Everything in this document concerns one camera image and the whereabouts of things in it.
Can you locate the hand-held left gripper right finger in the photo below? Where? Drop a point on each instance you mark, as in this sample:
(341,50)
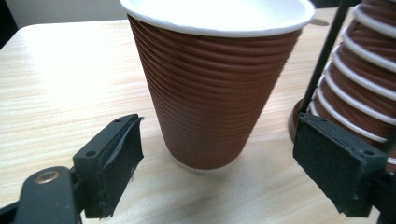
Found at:
(336,161)

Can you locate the stack of brown paper cups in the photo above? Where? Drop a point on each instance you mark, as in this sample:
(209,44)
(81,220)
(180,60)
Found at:
(364,77)

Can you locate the single brown ripple cup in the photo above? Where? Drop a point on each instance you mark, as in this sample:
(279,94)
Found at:
(218,93)

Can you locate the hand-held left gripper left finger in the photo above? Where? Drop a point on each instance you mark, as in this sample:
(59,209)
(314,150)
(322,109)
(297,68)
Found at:
(107,168)

